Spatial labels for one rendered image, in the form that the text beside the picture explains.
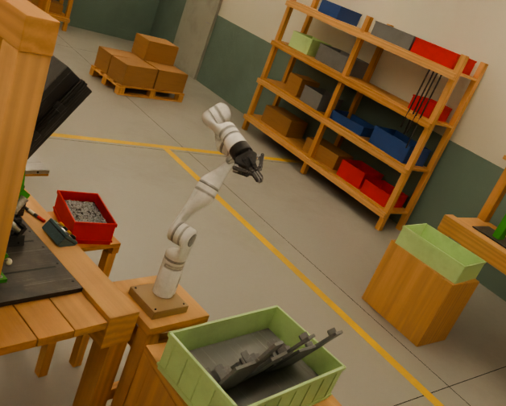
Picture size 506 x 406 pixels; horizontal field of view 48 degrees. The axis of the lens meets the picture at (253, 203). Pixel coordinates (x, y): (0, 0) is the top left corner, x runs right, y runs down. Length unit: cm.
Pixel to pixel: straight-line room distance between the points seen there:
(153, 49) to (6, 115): 749
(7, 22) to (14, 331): 104
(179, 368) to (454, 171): 553
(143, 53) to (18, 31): 750
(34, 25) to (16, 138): 30
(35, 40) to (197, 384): 124
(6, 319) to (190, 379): 67
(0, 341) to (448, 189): 595
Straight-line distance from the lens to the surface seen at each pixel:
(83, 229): 280
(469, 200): 712
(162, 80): 879
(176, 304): 245
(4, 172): 166
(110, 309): 229
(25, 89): 158
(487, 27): 737
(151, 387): 235
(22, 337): 211
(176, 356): 216
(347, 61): 763
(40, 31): 154
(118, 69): 847
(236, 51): 1029
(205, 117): 208
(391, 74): 793
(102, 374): 246
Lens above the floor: 222
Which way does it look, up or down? 21 degrees down
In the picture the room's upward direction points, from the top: 22 degrees clockwise
